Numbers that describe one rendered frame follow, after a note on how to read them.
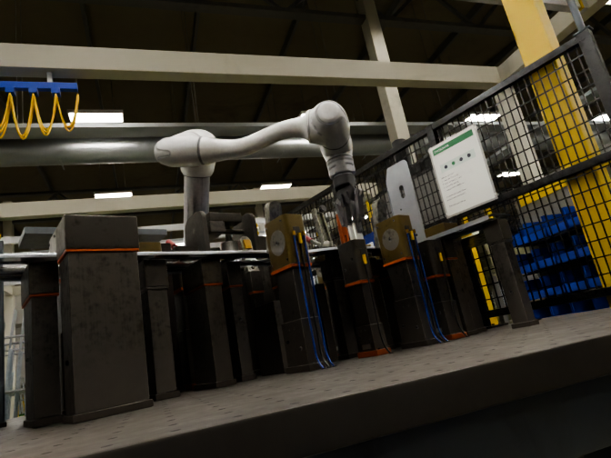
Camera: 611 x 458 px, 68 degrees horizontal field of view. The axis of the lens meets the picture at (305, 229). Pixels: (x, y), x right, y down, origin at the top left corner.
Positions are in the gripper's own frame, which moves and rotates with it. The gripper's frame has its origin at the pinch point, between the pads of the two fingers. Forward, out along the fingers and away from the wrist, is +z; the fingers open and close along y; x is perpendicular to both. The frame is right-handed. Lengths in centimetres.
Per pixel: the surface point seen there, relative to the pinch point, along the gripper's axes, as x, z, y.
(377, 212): -7.5, -1.1, 17.7
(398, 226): -8.4, 5.5, 24.4
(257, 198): 301, -225, -501
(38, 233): -85, -9, -27
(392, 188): 26.5, -19.0, -2.4
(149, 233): -57, -9, -27
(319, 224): -1.7, -8.6, -14.4
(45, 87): -45, -206, -258
